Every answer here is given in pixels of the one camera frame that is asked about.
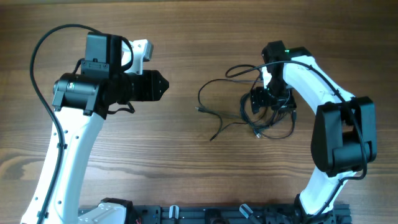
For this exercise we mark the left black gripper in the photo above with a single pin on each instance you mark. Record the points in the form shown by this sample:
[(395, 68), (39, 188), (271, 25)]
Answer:
[(151, 92)]

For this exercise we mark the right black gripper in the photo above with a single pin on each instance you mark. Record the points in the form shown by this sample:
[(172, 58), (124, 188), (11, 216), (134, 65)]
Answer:
[(257, 99)]

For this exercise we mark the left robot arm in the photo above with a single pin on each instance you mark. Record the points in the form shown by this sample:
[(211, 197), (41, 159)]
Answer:
[(111, 72)]

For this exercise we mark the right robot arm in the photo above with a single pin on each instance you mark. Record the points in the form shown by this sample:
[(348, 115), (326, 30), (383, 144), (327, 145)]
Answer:
[(344, 133)]

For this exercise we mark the right grey rail clip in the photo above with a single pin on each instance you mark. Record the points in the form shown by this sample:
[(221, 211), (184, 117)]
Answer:
[(246, 211)]

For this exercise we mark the grey rail clip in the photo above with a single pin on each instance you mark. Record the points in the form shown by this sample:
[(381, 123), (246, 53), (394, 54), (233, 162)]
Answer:
[(174, 212), (246, 211)]

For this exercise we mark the left grey rail clip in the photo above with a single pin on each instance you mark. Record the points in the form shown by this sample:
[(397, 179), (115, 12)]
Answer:
[(174, 212)]

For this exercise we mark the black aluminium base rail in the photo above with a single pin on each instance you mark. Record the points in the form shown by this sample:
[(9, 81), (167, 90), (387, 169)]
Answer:
[(281, 213)]

